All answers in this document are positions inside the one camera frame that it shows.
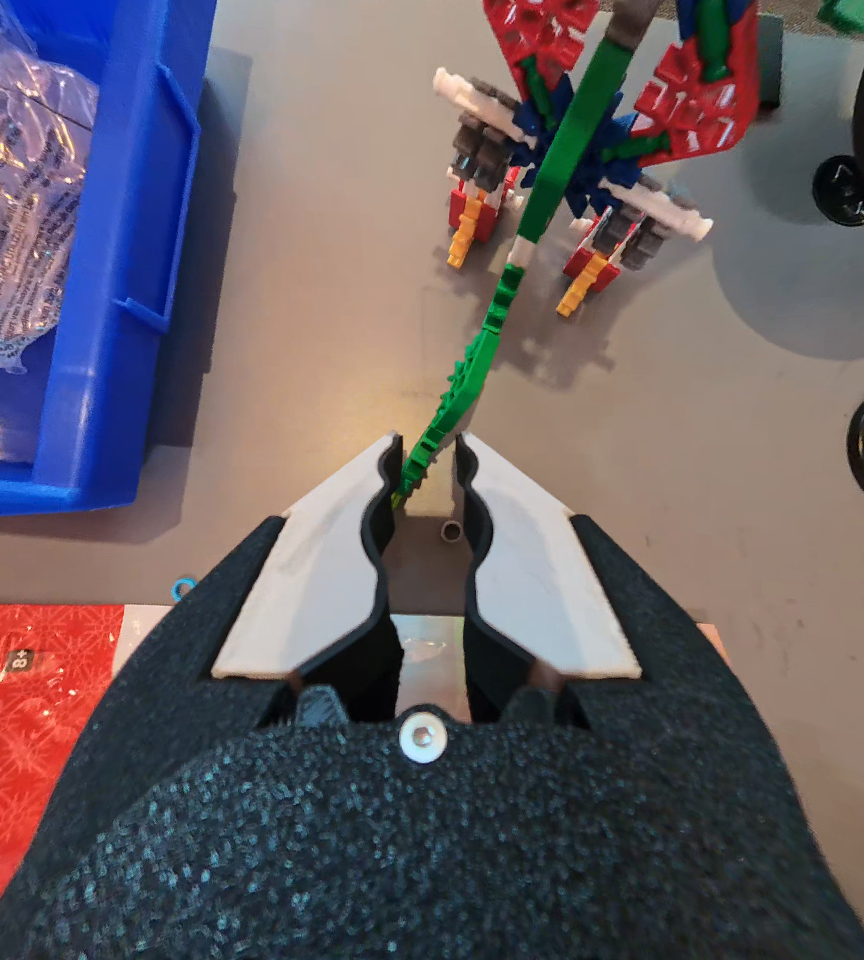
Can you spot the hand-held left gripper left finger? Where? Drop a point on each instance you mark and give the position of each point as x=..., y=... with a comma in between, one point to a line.
x=304, y=600

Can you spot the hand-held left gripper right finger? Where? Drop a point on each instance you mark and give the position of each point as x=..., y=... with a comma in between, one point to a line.
x=544, y=600

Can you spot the red yellow connector toy assembly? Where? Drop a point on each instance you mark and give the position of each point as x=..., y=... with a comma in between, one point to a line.
x=589, y=274

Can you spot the green connector toy assembly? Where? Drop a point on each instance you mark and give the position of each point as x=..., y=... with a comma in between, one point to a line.
x=567, y=150

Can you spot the black grey connector toy assembly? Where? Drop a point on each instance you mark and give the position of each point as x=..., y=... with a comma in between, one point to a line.
x=480, y=142

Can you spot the small grey spacer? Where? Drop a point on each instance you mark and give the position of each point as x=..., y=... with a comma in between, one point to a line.
x=452, y=531

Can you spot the construction toy set plastic bag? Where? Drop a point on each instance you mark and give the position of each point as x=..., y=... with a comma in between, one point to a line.
x=19, y=750

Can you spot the small blue plastic bin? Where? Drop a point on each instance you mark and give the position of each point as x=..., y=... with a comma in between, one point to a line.
x=131, y=300

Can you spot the clear plastic bag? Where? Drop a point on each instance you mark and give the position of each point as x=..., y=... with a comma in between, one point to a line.
x=4, y=187

